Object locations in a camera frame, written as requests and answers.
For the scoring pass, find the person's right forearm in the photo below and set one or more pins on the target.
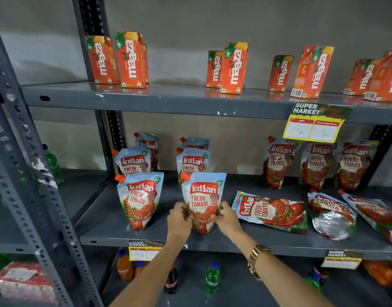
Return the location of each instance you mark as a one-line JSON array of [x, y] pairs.
[[279, 278]]

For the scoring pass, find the blue red ketchup pouch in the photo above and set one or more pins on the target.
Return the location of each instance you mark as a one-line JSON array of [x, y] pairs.
[[203, 195]]

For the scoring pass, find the person's left fingers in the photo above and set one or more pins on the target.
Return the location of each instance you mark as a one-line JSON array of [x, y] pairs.
[[180, 209]]

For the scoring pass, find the gold wristwatch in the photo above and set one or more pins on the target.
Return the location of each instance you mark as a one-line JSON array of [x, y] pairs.
[[256, 257]]

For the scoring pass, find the large yellow price label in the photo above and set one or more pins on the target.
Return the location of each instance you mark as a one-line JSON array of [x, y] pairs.
[[314, 124]]

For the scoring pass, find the group of ketchup pouches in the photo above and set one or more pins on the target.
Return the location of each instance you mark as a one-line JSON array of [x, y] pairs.
[[140, 201]]

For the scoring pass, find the small yellow price tag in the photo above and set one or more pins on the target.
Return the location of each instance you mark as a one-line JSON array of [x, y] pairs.
[[341, 260], [144, 251]]

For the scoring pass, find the grey metal shelf rack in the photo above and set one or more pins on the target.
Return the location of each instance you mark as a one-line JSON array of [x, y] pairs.
[[189, 102], [29, 175]]

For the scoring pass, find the orange snack packets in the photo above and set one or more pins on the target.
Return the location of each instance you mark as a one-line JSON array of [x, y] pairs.
[[383, 273]]

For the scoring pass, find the person's right thumb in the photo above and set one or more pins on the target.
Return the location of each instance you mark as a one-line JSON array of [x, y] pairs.
[[217, 218]]

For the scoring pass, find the person's left forearm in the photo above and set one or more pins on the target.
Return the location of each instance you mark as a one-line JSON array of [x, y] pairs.
[[151, 274]]

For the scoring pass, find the row of orange juice cartons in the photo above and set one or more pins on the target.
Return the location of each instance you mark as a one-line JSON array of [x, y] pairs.
[[132, 60]]

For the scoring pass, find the person's left hand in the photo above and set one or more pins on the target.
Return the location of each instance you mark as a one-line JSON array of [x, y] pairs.
[[178, 225]]

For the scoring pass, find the orange soda bottle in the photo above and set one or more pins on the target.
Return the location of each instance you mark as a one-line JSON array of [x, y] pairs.
[[124, 268], [140, 269]]

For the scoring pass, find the green soda bottle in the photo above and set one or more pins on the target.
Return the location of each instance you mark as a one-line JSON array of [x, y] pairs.
[[313, 282], [212, 279], [54, 164]]

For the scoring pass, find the red plastic packet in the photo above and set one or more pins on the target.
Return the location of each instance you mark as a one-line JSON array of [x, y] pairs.
[[23, 281]]

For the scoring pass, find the person's right hand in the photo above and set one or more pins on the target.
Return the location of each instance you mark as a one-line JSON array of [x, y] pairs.
[[229, 222]]

